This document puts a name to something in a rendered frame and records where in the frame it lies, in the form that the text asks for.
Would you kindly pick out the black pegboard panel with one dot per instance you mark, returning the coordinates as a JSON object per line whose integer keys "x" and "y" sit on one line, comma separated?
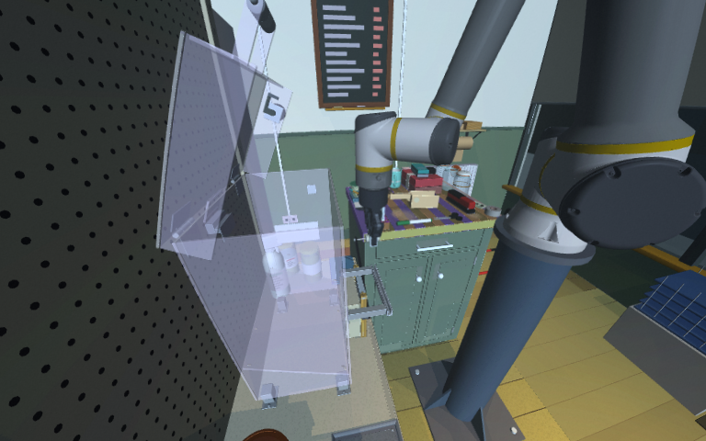
{"x": 83, "y": 220}

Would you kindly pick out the grey tray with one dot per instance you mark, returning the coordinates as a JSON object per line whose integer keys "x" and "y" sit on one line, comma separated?
{"x": 367, "y": 431}

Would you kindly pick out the glass jar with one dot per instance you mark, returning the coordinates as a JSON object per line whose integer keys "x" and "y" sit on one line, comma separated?
{"x": 463, "y": 183}

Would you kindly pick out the wooden wall shelf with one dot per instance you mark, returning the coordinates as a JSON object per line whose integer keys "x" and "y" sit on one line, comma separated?
{"x": 472, "y": 127}

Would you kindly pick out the white bottle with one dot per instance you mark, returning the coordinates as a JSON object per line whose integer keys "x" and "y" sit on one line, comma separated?
{"x": 276, "y": 273}
{"x": 289, "y": 258}

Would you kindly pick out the teal bottle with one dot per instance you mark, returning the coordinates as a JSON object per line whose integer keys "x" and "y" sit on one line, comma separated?
{"x": 396, "y": 177}

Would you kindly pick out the cream jar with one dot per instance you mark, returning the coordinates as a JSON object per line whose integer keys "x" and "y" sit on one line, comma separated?
{"x": 309, "y": 259}

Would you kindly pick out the white green marker pen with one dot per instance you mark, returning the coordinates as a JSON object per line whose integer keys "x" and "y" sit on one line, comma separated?
{"x": 413, "y": 221}

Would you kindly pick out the brown round object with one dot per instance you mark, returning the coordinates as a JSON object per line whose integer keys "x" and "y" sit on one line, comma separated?
{"x": 266, "y": 435}

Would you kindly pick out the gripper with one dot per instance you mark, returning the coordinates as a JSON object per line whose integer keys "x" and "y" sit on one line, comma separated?
{"x": 374, "y": 201}

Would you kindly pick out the flat wooden block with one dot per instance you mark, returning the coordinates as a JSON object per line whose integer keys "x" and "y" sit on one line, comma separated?
{"x": 399, "y": 194}

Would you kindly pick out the clear panel with shelf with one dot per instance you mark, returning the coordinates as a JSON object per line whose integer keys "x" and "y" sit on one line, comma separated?
{"x": 204, "y": 138}

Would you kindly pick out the white number tag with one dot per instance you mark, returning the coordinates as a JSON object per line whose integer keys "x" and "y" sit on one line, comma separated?
{"x": 274, "y": 106}

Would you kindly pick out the grey tape roll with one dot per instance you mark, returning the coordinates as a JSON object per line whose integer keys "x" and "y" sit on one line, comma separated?
{"x": 493, "y": 211}

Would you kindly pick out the white jar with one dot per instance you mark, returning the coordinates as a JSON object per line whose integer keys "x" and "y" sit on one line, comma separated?
{"x": 448, "y": 175}

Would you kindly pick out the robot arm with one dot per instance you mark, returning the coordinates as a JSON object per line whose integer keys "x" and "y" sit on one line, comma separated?
{"x": 634, "y": 82}

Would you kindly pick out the green cabinet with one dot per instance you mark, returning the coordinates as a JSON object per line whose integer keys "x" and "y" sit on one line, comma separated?
{"x": 430, "y": 286}

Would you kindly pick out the teal box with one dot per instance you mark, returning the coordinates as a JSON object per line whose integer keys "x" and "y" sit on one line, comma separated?
{"x": 423, "y": 169}

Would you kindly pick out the dark red box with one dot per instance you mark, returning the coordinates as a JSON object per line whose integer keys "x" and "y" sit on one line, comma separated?
{"x": 426, "y": 182}

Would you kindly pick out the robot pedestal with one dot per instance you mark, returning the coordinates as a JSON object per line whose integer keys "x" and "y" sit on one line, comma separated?
{"x": 507, "y": 331}

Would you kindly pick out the grey crate with blue grid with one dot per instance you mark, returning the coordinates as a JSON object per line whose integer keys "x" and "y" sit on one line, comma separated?
{"x": 662, "y": 331}

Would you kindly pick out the wooden box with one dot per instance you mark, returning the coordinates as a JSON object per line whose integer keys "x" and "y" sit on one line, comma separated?
{"x": 424, "y": 199}

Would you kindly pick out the dark menu board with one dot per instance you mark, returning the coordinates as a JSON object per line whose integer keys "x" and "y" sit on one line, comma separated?
{"x": 353, "y": 52}

